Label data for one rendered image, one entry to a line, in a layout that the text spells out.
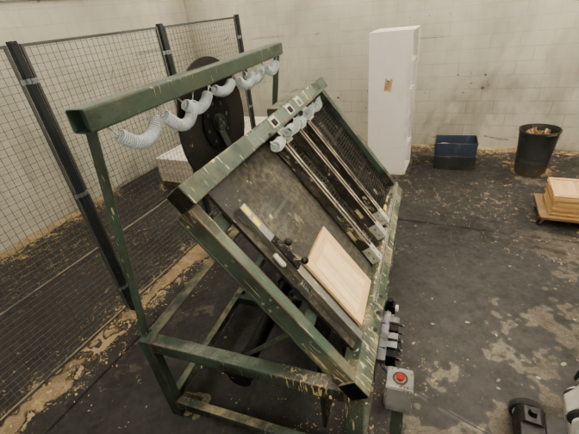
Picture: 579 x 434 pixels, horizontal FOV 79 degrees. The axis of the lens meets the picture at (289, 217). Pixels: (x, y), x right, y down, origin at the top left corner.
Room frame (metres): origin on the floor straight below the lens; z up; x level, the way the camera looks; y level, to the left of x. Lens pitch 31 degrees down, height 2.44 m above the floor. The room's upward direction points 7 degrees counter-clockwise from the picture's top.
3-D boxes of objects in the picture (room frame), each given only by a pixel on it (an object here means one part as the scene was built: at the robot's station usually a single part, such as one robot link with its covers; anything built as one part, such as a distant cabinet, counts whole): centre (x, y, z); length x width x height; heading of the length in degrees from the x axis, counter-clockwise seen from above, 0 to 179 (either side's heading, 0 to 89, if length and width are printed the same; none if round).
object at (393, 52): (5.37, -1.76, 1.03); 0.61 x 0.58 x 2.05; 152
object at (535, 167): (4.60, -3.62, 0.33); 0.52 x 0.51 x 0.65; 152
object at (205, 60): (2.34, 0.39, 1.85); 0.80 x 0.06 x 0.80; 157
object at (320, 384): (2.27, -0.04, 0.41); 2.20 x 1.38 x 0.83; 157
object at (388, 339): (1.41, -0.53, 0.69); 0.50 x 0.14 x 0.24; 157
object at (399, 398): (0.98, -0.42, 0.84); 0.12 x 0.12 x 0.18; 67
